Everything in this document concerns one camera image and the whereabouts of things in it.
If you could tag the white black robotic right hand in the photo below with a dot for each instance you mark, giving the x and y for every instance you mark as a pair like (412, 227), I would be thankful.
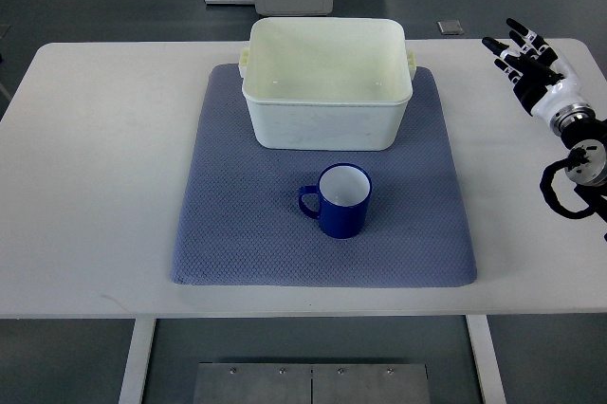
(545, 84)

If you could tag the blue mug white inside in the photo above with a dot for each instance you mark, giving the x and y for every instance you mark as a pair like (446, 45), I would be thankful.
(339, 200)

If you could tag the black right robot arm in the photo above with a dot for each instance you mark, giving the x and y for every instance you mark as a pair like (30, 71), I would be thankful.
(584, 137)

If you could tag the white plastic box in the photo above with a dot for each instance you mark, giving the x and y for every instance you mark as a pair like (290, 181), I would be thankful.
(326, 83)

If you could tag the small grey floor plate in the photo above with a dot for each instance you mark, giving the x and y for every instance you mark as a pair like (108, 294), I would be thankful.
(450, 27)

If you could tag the right white table leg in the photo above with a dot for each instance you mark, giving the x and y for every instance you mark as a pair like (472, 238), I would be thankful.
(487, 368)

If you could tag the white table leg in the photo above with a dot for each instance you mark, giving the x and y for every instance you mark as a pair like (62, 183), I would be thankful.
(487, 368)
(136, 366)

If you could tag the blue textured mat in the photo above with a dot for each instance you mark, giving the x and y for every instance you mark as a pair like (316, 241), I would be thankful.
(240, 222)

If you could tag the left white table leg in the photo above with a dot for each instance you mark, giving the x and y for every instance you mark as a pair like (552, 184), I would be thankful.
(136, 366)

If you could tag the metal floor base plate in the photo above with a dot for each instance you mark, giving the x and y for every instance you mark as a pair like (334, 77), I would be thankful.
(311, 383)

